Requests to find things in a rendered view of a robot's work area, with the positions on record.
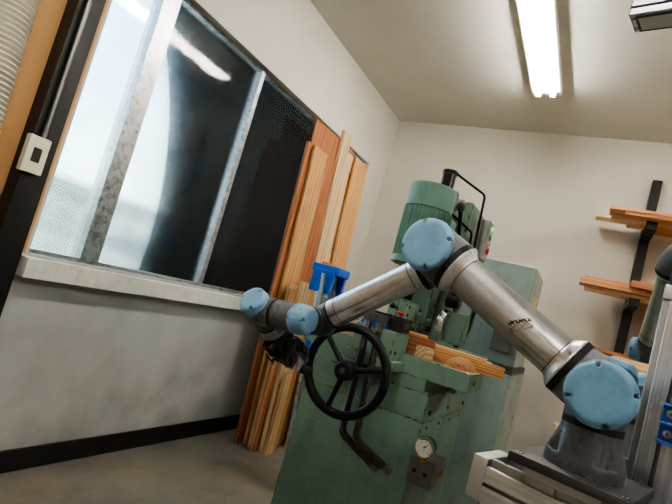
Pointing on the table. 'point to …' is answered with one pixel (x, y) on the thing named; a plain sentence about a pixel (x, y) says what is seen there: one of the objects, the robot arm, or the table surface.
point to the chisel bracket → (405, 309)
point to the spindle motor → (442, 206)
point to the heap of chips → (461, 365)
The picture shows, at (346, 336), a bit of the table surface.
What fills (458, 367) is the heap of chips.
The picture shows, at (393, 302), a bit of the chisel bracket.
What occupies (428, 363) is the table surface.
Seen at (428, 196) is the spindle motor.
